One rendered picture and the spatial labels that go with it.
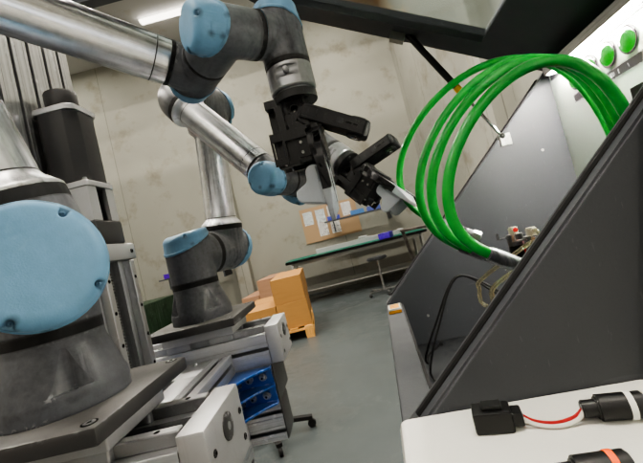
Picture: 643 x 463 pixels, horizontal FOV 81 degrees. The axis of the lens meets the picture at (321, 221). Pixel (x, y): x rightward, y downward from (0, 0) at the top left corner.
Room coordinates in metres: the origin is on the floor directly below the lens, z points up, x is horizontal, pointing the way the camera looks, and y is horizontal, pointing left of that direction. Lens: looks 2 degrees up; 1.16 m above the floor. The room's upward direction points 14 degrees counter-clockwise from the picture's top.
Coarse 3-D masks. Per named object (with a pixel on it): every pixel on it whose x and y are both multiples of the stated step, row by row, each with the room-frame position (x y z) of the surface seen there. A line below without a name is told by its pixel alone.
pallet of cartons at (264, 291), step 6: (270, 276) 7.58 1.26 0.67; (258, 282) 7.25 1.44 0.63; (264, 282) 7.24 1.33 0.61; (258, 288) 7.25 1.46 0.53; (264, 288) 7.24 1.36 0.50; (270, 288) 7.23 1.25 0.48; (252, 294) 7.83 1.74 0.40; (258, 294) 7.50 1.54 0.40; (264, 294) 7.25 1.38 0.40; (270, 294) 7.23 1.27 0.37; (246, 300) 7.30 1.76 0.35; (252, 300) 7.29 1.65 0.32
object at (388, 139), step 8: (384, 136) 0.81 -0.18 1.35; (392, 136) 0.81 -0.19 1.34; (376, 144) 0.82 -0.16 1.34; (384, 144) 0.81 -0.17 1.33; (392, 144) 0.81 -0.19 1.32; (368, 152) 0.83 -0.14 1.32; (376, 152) 0.82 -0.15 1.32; (384, 152) 0.83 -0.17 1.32; (392, 152) 0.83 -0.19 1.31; (352, 160) 0.85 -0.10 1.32; (360, 160) 0.84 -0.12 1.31; (368, 160) 0.84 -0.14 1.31; (376, 160) 0.85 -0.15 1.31
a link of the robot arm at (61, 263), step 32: (0, 128) 0.35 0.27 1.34; (0, 160) 0.34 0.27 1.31; (32, 160) 0.38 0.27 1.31; (0, 192) 0.33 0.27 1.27; (32, 192) 0.34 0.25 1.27; (64, 192) 0.38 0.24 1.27; (0, 224) 0.31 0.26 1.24; (32, 224) 0.33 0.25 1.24; (64, 224) 0.34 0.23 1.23; (0, 256) 0.31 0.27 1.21; (32, 256) 0.33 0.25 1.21; (64, 256) 0.34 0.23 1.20; (96, 256) 0.36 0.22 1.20; (0, 288) 0.31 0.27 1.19; (32, 288) 0.33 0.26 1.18; (64, 288) 0.34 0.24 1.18; (96, 288) 0.36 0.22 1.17; (0, 320) 0.32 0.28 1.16; (32, 320) 0.33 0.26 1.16; (64, 320) 0.35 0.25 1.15
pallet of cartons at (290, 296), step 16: (288, 272) 5.70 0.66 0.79; (272, 288) 4.81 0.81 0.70; (288, 288) 4.81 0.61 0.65; (304, 288) 5.12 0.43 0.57; (256, 304) 5.40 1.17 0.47; (272, 304) 5.03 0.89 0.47; (288, 304) 4.80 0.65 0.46; (304, 304) 4.81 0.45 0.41; (288, 320) 4.80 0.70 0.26; (304, 320) 4.81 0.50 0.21
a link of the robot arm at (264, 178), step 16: (160, 96) 0.93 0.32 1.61; (176, 112) 0.91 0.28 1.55; (192, 112) 0.90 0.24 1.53; (208, 112) 0.90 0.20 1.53; (192, 128) 0.90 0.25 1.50; (208, 128) 0.88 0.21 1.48; (224, 128) 0.87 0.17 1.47; (208, 144) 0.90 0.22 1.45; (224, 144) 0.86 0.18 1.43; (240, 144) 0.85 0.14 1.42; (256, 144) 0.88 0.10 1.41; (240, 160) 0.85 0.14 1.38; (256, 160) 0.83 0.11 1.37; (272, 160) 0.84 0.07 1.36; (256, 176) 0.81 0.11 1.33; (272, 176) 0.80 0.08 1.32; (288, 176) 0.84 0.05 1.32; (256, 192) 0.82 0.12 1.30; (272, 192) 0.82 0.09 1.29; (288, 192) 0.88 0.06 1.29
